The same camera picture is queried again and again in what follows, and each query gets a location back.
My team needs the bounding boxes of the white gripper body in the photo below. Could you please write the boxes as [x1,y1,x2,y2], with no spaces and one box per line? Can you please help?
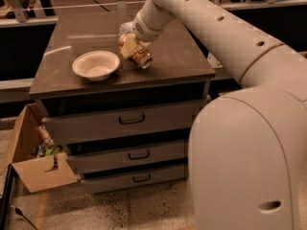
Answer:
[132,0,175,42]

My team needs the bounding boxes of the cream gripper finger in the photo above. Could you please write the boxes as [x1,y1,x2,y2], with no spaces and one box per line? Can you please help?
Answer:
[120,34,139,58]

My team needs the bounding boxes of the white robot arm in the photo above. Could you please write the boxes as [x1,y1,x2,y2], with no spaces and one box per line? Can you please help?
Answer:
[124,0,307,230]

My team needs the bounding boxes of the white paper bowl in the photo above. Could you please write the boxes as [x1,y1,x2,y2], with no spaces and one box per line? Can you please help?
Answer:
[72,51,120,81]

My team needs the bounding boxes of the snack can in box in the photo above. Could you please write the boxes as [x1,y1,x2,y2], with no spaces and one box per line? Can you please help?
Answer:
[36,126,55,147]

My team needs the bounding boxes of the clear plastic water bottle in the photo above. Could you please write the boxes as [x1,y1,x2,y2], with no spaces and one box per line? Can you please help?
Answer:
[120,21,133,35]

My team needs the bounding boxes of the grey drawer cabinet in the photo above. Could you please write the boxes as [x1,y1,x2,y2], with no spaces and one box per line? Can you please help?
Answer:
[30,12,215,181]

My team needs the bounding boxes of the top grey drawer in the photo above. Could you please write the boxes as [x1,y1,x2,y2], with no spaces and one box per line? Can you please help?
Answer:
[43,99,206,145]

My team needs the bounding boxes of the grey drawer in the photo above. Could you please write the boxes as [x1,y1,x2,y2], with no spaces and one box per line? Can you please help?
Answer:
[43,99,206,145]
[67,139,186,174]
[82,163,186,195]

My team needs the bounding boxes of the grey metal railing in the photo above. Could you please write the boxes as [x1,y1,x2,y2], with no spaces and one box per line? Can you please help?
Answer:
[0,0,307,104]

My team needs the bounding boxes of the middle grey drawer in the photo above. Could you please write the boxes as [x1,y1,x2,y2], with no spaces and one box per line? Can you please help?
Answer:
[67,139,186,174]

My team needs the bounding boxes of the green bag in box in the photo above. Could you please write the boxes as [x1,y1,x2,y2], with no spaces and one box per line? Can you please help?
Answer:
[45,147,61,156]

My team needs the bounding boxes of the bottom grey drawer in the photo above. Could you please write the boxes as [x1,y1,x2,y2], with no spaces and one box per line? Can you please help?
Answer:
[82,163,186,195]

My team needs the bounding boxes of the brown cardboard box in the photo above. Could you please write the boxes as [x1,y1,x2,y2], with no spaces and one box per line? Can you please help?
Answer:
[0,104,78,193]

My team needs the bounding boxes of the black floor cable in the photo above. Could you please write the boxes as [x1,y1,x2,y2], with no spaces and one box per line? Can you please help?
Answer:
[9,204,39,230]

